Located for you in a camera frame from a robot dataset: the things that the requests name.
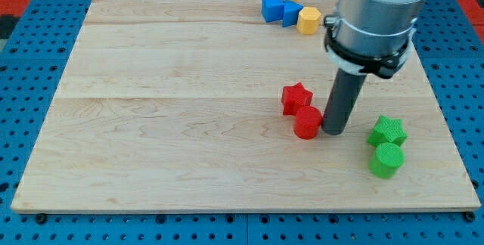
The blue cube block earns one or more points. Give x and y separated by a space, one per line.
272 10

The light wooden board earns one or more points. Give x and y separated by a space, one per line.
174 106

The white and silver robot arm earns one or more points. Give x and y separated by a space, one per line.
371 36

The blue triangle block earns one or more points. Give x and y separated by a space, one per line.
291 13

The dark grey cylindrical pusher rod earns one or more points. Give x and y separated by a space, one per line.
344 93

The green star block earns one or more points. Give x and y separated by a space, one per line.
387 130

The red star block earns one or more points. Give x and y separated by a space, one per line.
295 97

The green cylinder block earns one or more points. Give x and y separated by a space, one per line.
386 160

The red cylinder block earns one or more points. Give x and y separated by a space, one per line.
308 120

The yellow hexagon block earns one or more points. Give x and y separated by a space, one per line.
309 20

